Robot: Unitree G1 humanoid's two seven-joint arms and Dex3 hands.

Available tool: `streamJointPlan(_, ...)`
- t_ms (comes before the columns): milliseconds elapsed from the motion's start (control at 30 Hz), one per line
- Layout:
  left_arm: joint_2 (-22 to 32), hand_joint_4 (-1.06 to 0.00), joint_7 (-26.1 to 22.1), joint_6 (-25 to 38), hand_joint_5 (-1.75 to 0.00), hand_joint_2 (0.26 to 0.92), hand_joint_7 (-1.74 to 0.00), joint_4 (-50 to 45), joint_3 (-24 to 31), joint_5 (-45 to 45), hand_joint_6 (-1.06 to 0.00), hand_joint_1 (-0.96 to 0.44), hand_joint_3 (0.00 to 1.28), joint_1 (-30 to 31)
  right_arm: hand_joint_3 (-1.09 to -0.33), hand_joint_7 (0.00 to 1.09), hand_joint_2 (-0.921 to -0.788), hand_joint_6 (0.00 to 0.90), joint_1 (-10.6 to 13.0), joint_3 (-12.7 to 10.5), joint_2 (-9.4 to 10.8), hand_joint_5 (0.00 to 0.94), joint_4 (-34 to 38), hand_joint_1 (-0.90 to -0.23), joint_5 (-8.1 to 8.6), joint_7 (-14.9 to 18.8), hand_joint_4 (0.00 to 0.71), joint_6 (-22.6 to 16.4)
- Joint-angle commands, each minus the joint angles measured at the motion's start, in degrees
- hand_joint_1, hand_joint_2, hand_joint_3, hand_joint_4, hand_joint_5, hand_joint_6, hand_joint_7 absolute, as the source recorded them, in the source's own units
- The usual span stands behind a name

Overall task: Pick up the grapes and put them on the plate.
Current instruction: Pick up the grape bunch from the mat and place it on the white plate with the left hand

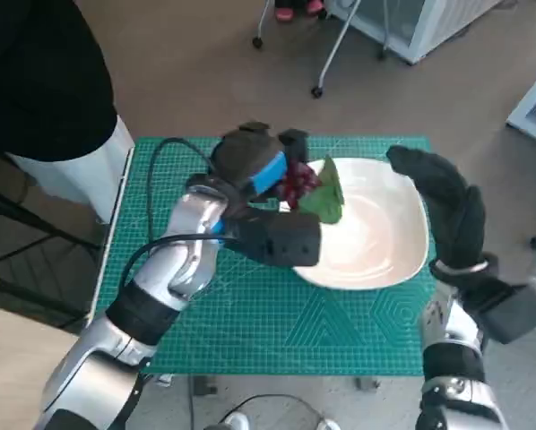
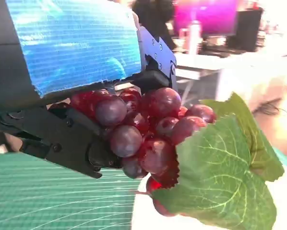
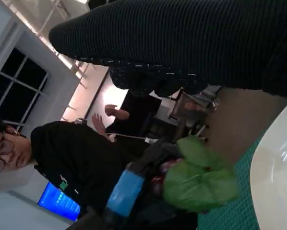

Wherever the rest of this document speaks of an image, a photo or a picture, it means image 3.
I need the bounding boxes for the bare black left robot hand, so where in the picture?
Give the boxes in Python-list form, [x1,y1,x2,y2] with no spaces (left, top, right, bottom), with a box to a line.
[69,138,200,230]

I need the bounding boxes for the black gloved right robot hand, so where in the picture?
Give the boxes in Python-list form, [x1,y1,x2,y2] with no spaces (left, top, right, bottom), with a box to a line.
[48,0,287,101]

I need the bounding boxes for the red toy grapes with leaf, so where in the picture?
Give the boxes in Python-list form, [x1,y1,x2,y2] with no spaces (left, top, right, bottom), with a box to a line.
[149,136,240,214]

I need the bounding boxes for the white plate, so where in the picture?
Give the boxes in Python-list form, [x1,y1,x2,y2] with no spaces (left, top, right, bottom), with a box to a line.
[250,99,287,230]

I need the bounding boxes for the person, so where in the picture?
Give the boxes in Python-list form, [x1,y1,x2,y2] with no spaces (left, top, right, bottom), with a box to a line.
[91,89,163,146]
[0,115,160,230]

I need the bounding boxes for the lit monitor screen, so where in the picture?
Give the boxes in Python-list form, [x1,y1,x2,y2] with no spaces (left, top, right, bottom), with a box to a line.
[36,181,82,223]

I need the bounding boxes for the green cutting mat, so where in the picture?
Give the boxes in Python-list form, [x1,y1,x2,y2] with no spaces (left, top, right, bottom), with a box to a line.
[195,133,267,230]

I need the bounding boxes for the white power strip with cable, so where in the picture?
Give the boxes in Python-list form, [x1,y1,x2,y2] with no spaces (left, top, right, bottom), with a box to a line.
[109,133,155,145]

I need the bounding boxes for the grey wheeled frame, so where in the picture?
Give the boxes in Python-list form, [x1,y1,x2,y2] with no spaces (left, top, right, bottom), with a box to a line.
[168,86,221,146]

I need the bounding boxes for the dark window with white frame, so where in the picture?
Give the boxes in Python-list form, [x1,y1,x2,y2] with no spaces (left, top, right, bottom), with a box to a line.
[0,47,48,130]

